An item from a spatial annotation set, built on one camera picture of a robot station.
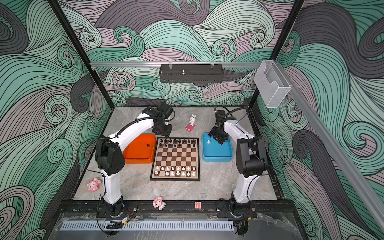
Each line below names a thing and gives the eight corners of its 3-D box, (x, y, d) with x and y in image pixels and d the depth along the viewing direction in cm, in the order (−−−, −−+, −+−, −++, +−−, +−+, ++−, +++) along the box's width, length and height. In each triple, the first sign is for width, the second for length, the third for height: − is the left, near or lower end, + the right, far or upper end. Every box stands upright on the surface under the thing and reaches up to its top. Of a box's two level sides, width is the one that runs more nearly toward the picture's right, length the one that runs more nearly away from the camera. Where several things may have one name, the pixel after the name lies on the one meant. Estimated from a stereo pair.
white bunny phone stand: (187, 130, 107) (186, 123, 101) (191, 121, 113) (192, 113, 107) (192, 132, 106) (192, 125, 100) (196, 122, 112) (197, 115, 106)
